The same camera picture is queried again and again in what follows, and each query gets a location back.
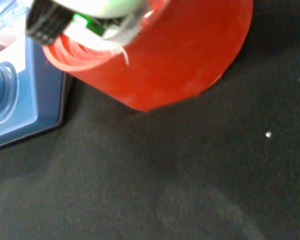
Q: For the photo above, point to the black bench cloth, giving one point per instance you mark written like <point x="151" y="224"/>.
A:
<point x="165" y="175"/>

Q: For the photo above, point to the heater with blue base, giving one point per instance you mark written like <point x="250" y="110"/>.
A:
<point x="27" y="105"/>

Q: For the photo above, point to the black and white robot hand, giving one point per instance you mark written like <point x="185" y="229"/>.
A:
<point x="90" y="15"/>

